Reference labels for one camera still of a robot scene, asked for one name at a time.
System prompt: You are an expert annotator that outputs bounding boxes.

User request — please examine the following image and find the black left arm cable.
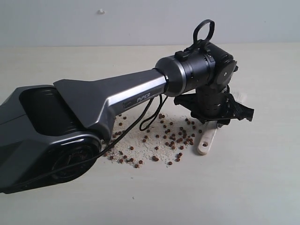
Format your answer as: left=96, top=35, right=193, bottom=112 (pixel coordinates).
left=0, top=20, right=216, bottom=190

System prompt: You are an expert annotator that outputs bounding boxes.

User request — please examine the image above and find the white wall bump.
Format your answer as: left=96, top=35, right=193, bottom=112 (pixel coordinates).
left=97, top=9, right=105, bottom=15

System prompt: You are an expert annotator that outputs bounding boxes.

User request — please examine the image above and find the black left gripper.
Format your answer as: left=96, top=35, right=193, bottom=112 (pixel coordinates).
left=174, top=86, right=254, bottom=126

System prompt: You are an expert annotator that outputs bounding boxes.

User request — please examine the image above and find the pile of pellets and crumbs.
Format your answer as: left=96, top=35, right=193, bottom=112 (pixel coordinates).
left=103, top=112, right=203, bottom=168

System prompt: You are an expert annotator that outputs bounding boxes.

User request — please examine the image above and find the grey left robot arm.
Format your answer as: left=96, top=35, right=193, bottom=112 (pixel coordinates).
left=0, top=42, right=254, bottom=194

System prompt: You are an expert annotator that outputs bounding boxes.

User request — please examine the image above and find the wooden paint brush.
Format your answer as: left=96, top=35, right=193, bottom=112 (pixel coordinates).
left=196, top=92, right=246, bottom=156

